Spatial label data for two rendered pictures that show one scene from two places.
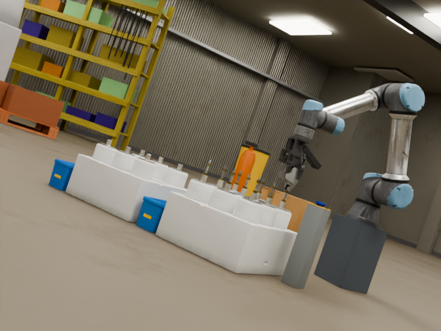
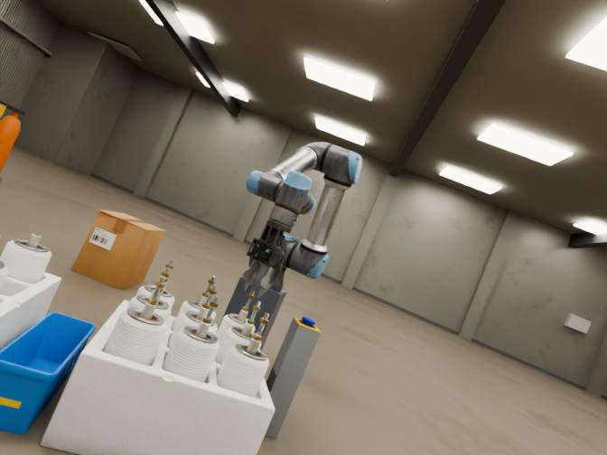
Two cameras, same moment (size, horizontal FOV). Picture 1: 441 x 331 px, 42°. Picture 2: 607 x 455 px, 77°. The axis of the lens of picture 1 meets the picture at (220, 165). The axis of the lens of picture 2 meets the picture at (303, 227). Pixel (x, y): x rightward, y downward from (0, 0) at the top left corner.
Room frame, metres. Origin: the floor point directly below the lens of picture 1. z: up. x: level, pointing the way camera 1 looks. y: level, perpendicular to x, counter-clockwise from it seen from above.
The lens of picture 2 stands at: (1.54, 0.50, 0.51)
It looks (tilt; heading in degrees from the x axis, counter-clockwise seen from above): 3 degrees up; 311
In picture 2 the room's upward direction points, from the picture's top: 23 degrees clockwise
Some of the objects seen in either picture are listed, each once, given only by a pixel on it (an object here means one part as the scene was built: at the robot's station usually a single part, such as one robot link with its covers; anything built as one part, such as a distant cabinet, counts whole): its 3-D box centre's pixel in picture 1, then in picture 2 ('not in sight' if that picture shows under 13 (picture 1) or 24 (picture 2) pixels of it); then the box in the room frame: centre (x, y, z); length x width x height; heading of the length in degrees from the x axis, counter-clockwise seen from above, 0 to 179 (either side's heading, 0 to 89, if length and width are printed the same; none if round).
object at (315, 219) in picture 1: (306, 245); (284, 376); (2.16, -0.40, 0.16); 0.07 x 0.07 x 0.31; 56
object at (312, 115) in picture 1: (311, 115); (294, 192); (2.28, -0.27, 0.64); 0.09 x 0.08 x 0.11; 116
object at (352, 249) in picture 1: (350, 253); (250, 317); (2.64, -0.70, 0.15); 0.18 x 0.18 x 0.30; 33
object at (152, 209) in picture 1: (170, 217); (42, 364); (2.38, 0.13, 0.06); 0.30 x 0.11 x 0.12; 146
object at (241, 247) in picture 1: (228, 234); (173, 380); (2.26, -0.12, 0.09); 0.39 x 0.39 x 0.18; 56
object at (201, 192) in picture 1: (195, 204); (127, 357); (2.22, 0.04, 0.16); 0.10 x 0.10 x 0.18
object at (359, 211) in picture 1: (365, 211); (269, 273); (2.64, -0.70, 0.35); 0.15 x 0.15 x 0.10
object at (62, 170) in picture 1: (81, 179); not in sight; (2.67, 0.59, 0.06); 0.30 x 0.11 x 0.12; 147
